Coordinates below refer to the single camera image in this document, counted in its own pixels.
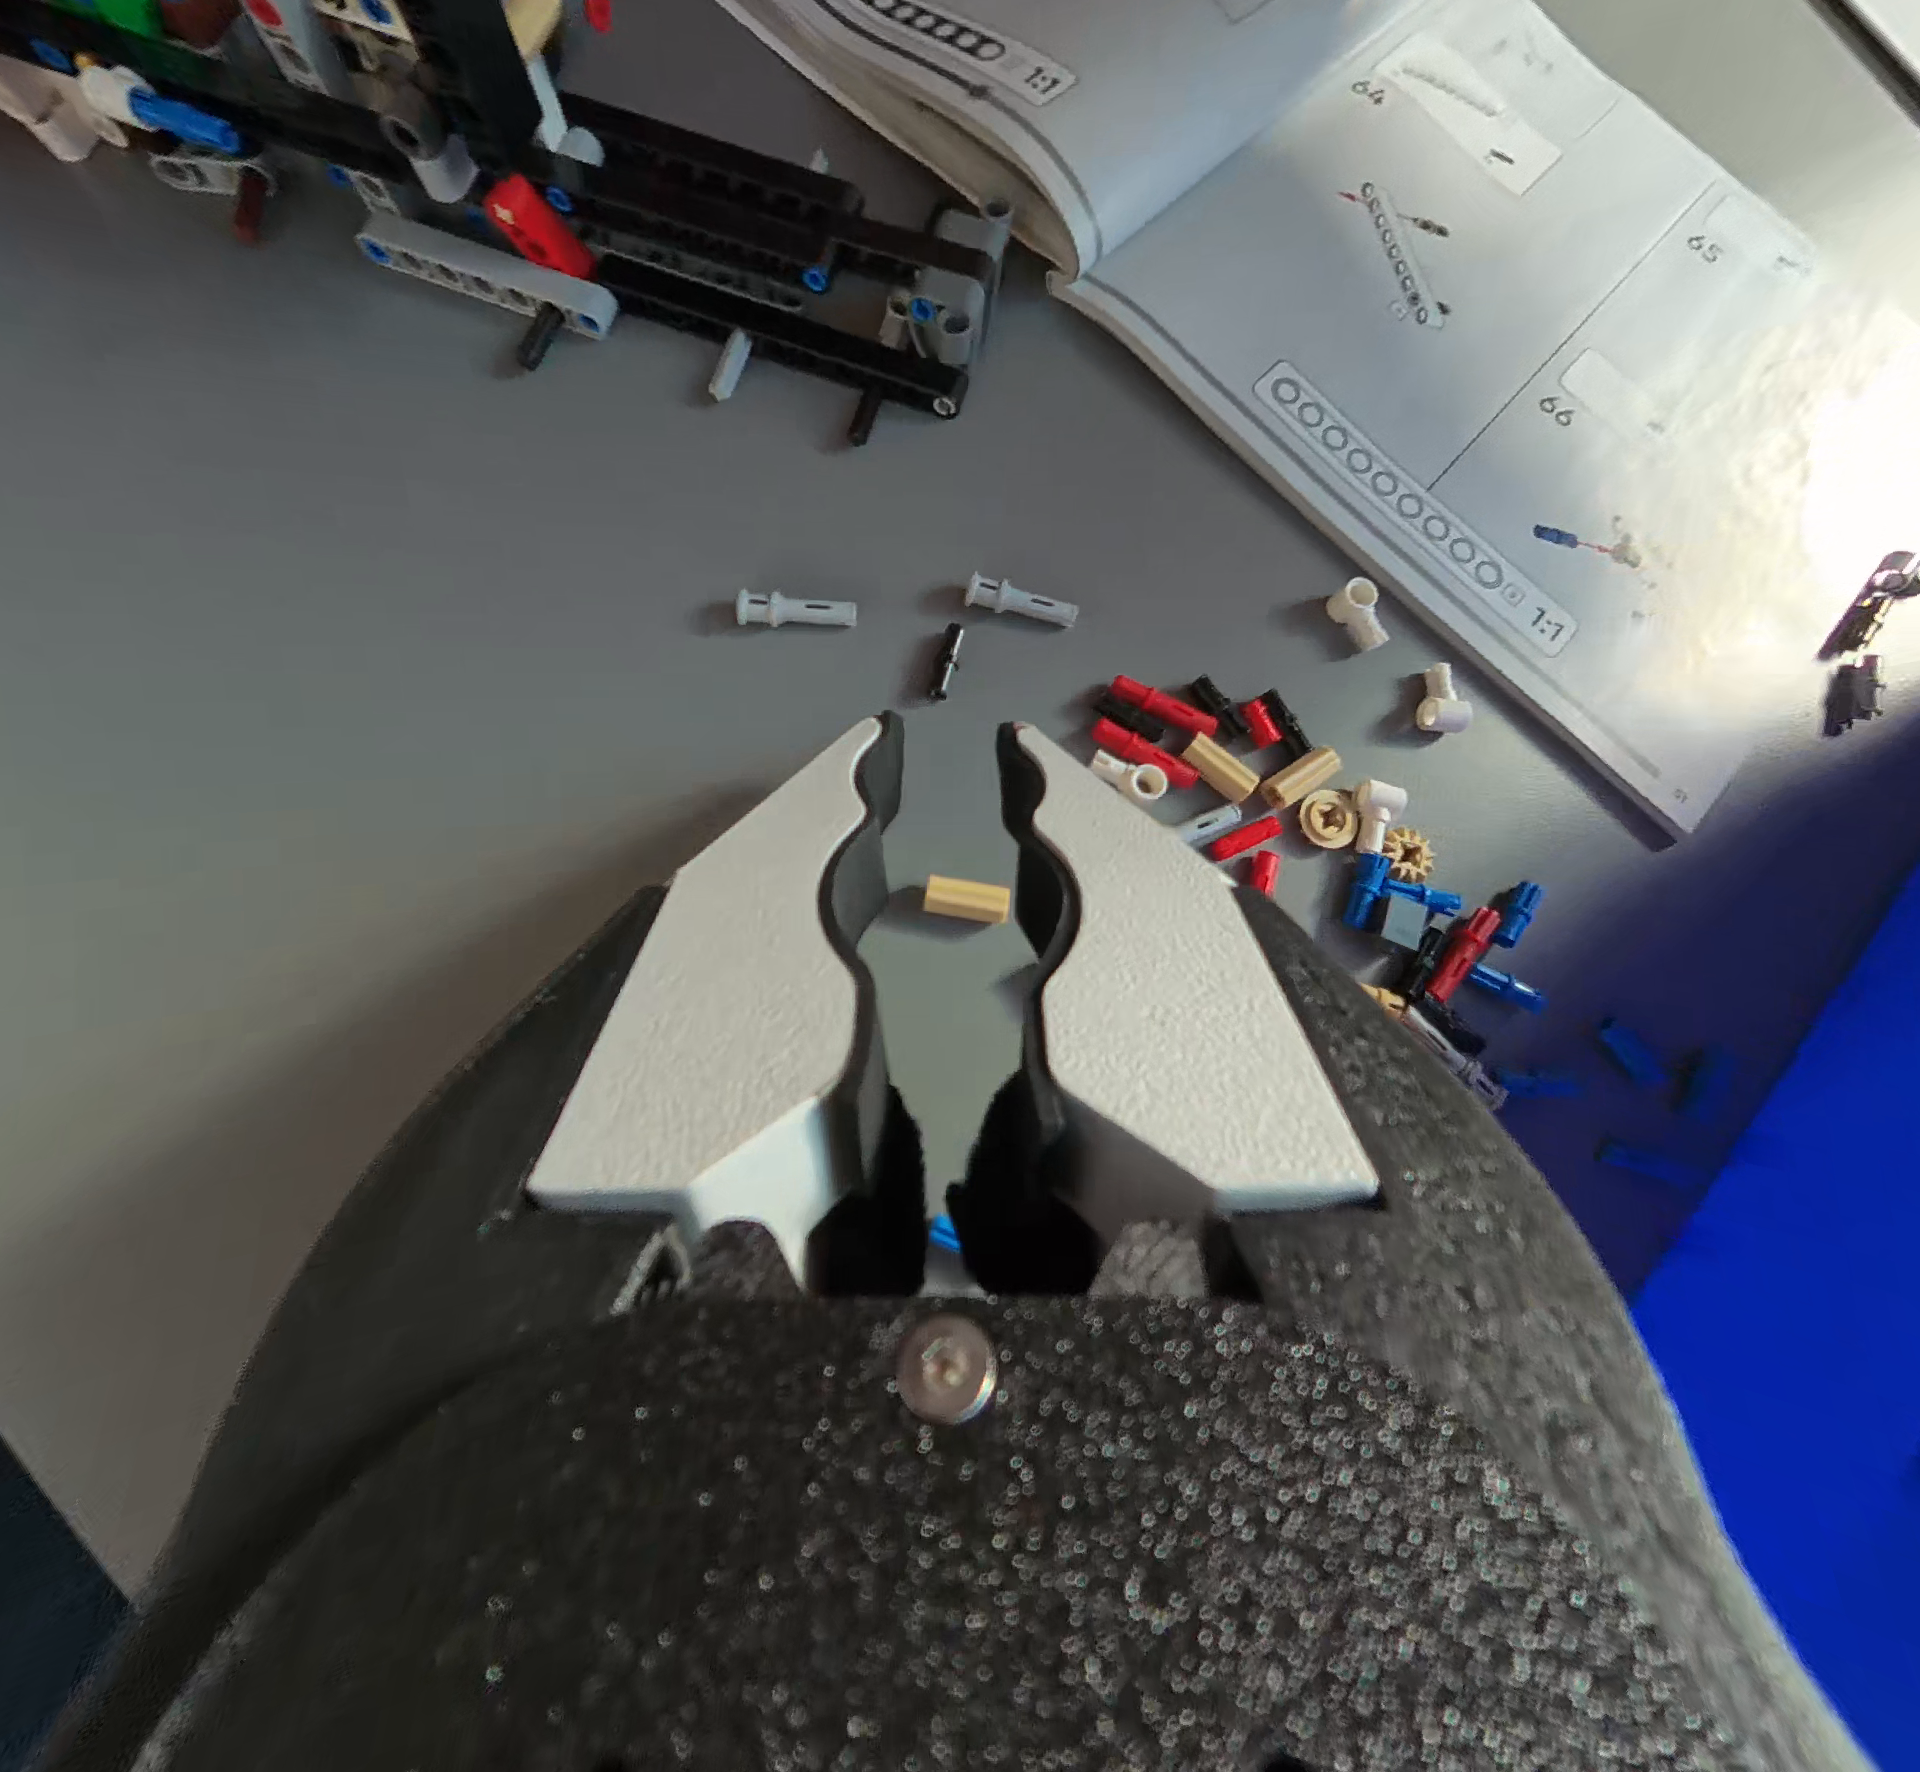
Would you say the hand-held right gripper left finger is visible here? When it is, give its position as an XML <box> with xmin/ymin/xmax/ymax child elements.
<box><xmin>523</xmin><ymin>712</ymin><xmax>906</xmax><ymax>1286</ymax></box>

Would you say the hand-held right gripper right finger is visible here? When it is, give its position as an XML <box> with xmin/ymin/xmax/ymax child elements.
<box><xmin>997</xmin><ymin>720</ymin><xmax>1384</xmax><ymax>1268</ymax></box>

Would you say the pile of loose lego pieces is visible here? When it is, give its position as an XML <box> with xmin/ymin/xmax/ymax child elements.
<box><xmin>1089</xmin><ymin>670</ymin><xmax>1545</xmax><ymax>1095</ymax></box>

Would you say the partly built lego model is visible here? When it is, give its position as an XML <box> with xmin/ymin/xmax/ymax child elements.
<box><xmin>0</xmin><ymin>0</ymin><xmax>1013</xmax><ymax>444</ymax></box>

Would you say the blue cloth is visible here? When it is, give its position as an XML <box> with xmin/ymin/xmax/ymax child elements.
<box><xmin>1627</xmin><ymin>864</ymin><xmax>1920</xmax><ymax>1772</ymax></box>

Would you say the open instruction booklet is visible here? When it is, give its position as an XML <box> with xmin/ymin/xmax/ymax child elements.
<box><xmin>546</xmin><ymin>0</ymin><xmax>1824</xmax><ymax>842</ymax></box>

